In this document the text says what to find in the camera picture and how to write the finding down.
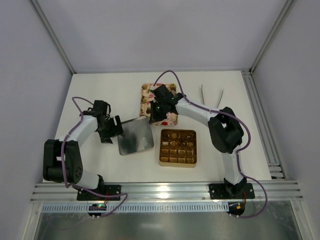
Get silver tin lid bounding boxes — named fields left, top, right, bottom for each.
left=117, top=116, right=155, bottom=156

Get metal tongs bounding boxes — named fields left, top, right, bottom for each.
left=200, top=84, right=224, bottom=108

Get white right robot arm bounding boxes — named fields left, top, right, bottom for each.
left=149, top=84, right=247, bottom=199

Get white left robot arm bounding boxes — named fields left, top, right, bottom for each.
left=42, top=97, right=124, bottom=196

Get gold chocolate tin box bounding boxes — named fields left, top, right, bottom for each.
left=158, top=129, right=198, bottom=168

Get floral rectangular tray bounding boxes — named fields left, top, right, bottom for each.
left=139, top=83, right=178, bottom=126

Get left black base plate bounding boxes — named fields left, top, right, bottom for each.
left=76, top=184, right=121, bottom=201

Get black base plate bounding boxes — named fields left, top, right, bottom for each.
left=76, top=184, right=121, bottom=201
left=208, top=183, right=256, bottom=200

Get slotted cable duct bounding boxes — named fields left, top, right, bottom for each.
left=41, top=201, right=229, bottom=214

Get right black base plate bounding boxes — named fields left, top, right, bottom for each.
left=208, top=183, right=256, bottom=200

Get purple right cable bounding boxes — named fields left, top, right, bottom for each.
left=152, top=70, right=269, bottom=220

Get aluminium right side rail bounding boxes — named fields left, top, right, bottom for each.
left=241, top=69, right=287, bottom=181

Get aluminium rail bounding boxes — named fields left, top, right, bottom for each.
left=241, top=69, right=287, bottom=181
left=30, top=180, right=303, bottom=203

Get aluminium front rail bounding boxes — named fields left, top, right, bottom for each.
left=30, top=180, right=303, bottom=203

